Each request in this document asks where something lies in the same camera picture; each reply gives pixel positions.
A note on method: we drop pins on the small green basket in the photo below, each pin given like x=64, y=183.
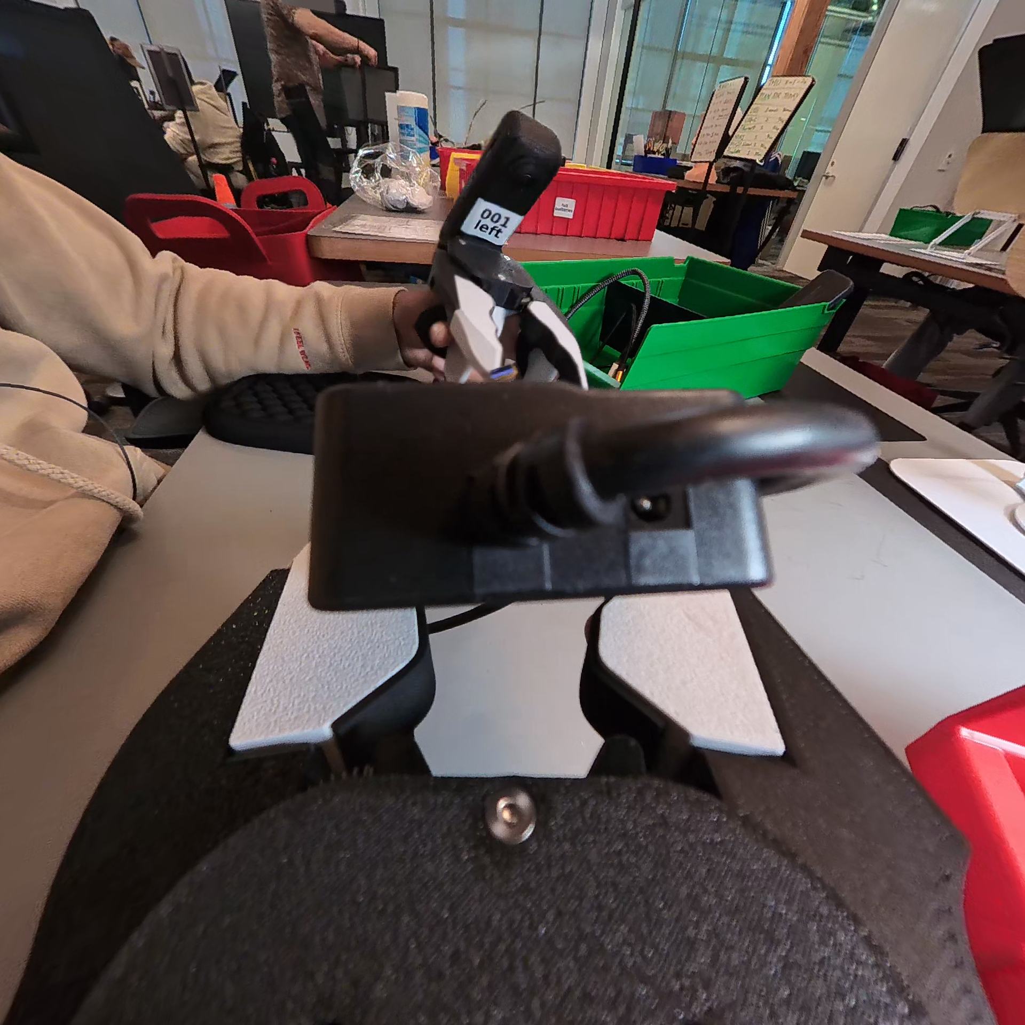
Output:
x=921, y=224

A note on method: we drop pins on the red crate on far table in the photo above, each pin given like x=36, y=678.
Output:
x=608, y=208

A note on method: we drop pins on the black monitor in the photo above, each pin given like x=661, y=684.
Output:
x=368, y=92

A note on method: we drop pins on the person's left forearm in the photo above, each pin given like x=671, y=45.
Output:
x=160, y=304

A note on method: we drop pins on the red tote bag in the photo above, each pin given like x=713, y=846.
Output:
x=272, y=240

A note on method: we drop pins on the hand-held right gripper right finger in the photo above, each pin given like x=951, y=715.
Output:
x=689, y=673

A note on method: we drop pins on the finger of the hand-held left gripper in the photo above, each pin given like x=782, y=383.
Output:
x=476, y=328
x=556, y=348

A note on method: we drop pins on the black panel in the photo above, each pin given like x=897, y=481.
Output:
x=1005, y=80

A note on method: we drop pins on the paper sheet board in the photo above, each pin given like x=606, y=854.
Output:
x=769, y=116
x=718, y=120

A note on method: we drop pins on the wipes canister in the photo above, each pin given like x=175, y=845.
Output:
x=410, y=120

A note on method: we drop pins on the green plastic bin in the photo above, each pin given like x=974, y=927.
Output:
x=721, y=352

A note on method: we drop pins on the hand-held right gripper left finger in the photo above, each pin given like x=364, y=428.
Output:
x=320, y=681

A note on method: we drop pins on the black office chair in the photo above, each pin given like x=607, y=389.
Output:
x=64, y=96

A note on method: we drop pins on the tan chair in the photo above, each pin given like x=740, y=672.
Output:
x=993, y=176

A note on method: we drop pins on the red plastic bin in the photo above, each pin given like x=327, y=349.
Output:
x=977, y=801

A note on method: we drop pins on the person's left hand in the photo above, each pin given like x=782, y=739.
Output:
x=408, y=320

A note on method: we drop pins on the clear plastic bag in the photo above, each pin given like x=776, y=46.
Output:
x=392, y=180

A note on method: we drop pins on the long wooden table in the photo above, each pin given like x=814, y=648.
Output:
x=376, y=240

